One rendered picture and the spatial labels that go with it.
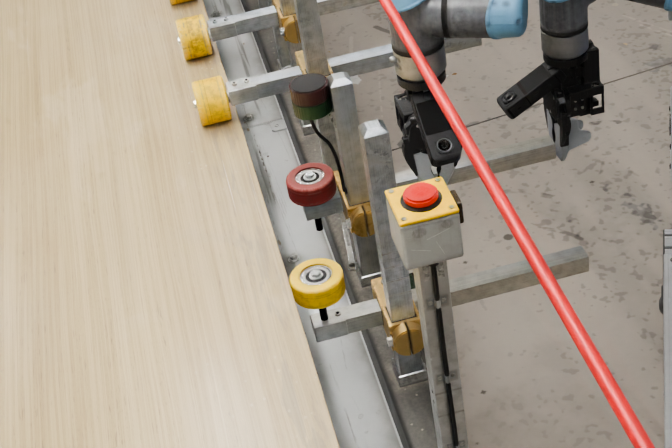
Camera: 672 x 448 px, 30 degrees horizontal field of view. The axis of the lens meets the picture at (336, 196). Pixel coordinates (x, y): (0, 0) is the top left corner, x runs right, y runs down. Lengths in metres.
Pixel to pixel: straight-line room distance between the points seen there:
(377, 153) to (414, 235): 0.29
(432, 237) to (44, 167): 1.00
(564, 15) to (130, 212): 0.76
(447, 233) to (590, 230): 1.92
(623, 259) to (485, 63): 1.06
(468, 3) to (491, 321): 1.46
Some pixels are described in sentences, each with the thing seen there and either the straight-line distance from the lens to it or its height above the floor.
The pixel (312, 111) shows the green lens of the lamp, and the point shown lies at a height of 1.07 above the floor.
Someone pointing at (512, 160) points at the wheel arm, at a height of 0.85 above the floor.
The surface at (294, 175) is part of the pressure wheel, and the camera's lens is 2.05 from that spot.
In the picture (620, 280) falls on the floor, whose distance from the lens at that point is 3.17.
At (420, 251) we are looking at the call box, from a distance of 1.43.
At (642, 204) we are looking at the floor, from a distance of 3.41.
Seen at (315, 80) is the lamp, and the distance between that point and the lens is 1.91.
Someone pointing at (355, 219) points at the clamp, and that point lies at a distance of 2.01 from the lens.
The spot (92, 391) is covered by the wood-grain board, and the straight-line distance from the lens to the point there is 1.77.
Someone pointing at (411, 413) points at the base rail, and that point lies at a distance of 1.90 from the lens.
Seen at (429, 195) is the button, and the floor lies 1.23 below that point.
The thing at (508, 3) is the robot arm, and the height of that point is 1.26.
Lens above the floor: 2.07
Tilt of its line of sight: 36 degrees down
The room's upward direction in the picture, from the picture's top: 10 degrees counter-clockwise
